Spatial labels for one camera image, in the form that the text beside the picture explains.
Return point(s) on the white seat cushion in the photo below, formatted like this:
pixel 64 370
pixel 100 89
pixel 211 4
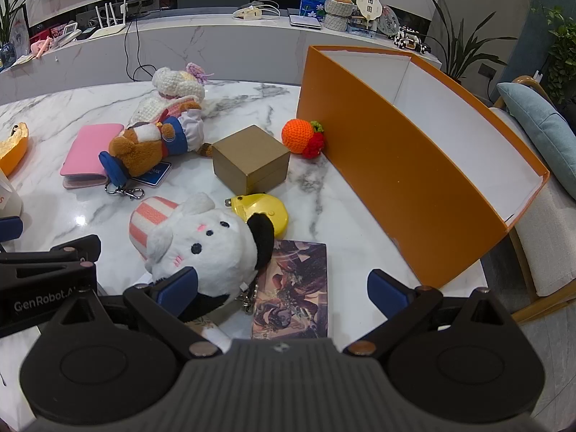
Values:
pixel 549 243

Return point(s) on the brown cardboard box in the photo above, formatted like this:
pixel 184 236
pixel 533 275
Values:
pixel 249 157

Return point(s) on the brown plush bear blue outfit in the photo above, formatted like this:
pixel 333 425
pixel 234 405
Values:
pixel 144 148

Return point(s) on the small white device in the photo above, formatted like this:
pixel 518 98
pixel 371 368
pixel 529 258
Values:
pixel 69 33

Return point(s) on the white power strip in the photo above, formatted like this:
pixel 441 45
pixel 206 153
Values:
pixel 252 12

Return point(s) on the silver laptop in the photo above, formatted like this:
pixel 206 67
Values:
pixel 305 21

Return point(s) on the crochet orange fruit toy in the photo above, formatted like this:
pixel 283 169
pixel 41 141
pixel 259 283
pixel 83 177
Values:
pixel 297 135

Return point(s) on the wooden armchair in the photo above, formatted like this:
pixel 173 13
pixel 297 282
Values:
pixel 524 279

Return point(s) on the potted plant blue vase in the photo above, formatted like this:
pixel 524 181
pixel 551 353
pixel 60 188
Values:
pixel 6 51

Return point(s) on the large orange storage box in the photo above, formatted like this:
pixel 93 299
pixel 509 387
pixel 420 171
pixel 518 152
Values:
pixel 382 157

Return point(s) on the orange peel-shaped bowl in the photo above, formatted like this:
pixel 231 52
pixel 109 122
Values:
pixel 13 150

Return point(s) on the blue tag card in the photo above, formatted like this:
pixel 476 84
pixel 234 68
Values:
pixel 155 175

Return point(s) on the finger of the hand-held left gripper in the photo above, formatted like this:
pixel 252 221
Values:
pixel 72 247
pixel 10 229

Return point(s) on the wall socket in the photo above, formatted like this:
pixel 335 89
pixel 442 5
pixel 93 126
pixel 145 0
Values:
pixel 488 71

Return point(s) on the tall white paper box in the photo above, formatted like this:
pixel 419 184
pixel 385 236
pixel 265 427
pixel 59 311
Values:
pixel 8 198

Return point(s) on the white plush bunny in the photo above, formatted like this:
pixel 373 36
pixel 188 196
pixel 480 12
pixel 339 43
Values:
pixel 211 243

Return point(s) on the pink wallet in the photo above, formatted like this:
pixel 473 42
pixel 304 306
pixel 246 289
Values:
pixel 87 153

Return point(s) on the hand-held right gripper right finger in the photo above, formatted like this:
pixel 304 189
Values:
pixel 387 290

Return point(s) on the pink items on console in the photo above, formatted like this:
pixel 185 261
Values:
pixel 40 47

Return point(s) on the leafy green plant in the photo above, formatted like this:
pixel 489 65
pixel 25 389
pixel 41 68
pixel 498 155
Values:
pixel 560 31

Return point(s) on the white router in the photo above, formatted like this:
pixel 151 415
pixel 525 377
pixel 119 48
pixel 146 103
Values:
pixel 110 27

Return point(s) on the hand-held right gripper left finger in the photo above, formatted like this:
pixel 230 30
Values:
pixel 177 285

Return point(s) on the small blue box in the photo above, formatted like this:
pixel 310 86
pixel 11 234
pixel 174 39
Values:
pixel 362 29

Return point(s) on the light blue cushion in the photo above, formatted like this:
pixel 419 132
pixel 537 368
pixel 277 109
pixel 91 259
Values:
pixel 540 121

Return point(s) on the round paper fan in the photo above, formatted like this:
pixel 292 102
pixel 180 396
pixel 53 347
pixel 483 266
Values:
pixel 370 6

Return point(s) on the white marble media console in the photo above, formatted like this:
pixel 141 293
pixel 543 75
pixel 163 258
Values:
pixel 247 49

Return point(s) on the illustrated card box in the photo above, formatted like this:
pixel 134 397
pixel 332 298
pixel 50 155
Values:
pixel 292 288

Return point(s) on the white crochet bunny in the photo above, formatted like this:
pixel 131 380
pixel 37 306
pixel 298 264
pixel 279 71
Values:
pixel 173 85

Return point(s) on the black white checkered toy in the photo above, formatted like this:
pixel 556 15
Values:
pixel 411 40

